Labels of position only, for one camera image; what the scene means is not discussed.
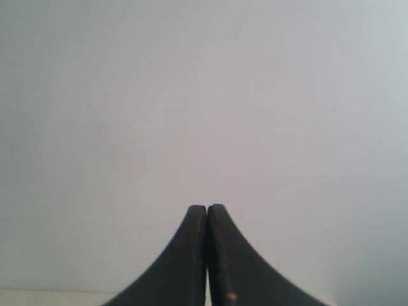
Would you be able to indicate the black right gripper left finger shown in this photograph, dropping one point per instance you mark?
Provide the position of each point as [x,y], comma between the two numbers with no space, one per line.
[178,275]

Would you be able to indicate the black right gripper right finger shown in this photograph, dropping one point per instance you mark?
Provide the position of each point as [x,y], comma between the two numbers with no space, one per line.
[238,275]

